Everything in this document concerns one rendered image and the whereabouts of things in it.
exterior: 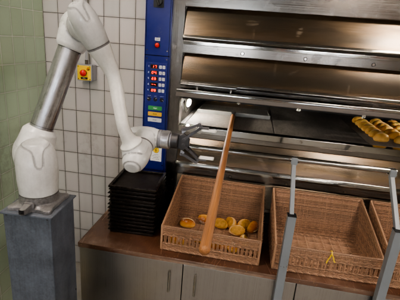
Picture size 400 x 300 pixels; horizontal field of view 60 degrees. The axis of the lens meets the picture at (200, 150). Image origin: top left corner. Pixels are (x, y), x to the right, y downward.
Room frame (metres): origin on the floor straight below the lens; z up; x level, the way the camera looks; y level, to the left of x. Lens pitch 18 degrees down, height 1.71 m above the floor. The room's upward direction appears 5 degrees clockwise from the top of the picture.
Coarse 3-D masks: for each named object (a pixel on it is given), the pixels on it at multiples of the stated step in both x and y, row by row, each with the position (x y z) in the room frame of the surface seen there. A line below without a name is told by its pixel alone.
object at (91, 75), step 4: (80, 64) 2.16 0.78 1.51; (84, 64) 2.16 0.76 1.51; (88, 64) 2.18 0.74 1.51; (92, 64) 2.20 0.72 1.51; (80, 68) 2.16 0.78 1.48; (84, 68) 2.16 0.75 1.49; (92, 68) 2.16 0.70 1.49; (88, 72) 2.15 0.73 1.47; (92, 72) 2.16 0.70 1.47; (80, 76) 2.16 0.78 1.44; (84, 76) 2.16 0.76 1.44; (88, 76) 2.15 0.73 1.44; (92, 76) 2.16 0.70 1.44; (84, 80) 2.16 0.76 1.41; (88, 80) 2.16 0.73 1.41; (92, 80) 2.16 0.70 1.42
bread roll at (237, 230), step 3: (237, 225) 1.86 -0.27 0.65; (231, 228) 1.84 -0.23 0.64; (234, 228) 1.84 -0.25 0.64; (237, 228) 1.84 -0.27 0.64; (240, 228) 1.85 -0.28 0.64; (243, 228) 1.85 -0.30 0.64; (231, 231) 1.83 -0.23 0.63; (234, 231) 1.83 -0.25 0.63; (237, 231) 1.83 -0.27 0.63; (240, 231) 1.83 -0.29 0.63; (243, 231) 1.84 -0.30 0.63; (234, 234) 1.82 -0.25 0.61; (237, 234) 1.82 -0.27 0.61; (240, 234) 1.82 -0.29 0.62; (243, 234) 1.83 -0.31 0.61
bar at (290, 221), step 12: (192, 144) 1.76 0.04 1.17; (252, 156) 1.71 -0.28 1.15; (264, 156) 1.70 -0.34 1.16; (276, 156) 1.69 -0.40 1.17; (288, 156) 1.69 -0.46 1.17; (348, 168) 1.65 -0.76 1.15; (360, 168) 1.63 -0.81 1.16; (372, 168) 1.63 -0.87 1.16; (384, 168) 1.62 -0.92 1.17; (396, 204) 1.50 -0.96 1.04; (288, 216) 1.46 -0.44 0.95; (396, 216) 1.46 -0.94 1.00; (288, 228) 1.46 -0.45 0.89; (396, 228) 1.42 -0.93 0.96; (288, 240) 1.45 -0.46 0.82; (396, 240) 1.39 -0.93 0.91; (288, 252) 1.45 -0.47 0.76; (396, 252) 1.39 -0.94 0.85; (384, 264) 1.41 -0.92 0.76; (276, 276) 1.49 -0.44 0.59; (384, 276) 1.39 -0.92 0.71; (276, 288) 1.46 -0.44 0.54; (384, 288) 1.39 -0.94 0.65
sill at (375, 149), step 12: (204, 132) 2.12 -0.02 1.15; (216, 132) 2.11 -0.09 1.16; (240, 132) 2.09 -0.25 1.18; (252, 132) 2.11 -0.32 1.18; (300, 144) 2.04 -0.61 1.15; (312, 144) 2.03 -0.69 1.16; (324, 144) 2.02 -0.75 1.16; (336, 144) 2.01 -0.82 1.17; (348, 144) 2.01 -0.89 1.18; (360, 144) 2.03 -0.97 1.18; (396, 156) 1.96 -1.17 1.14
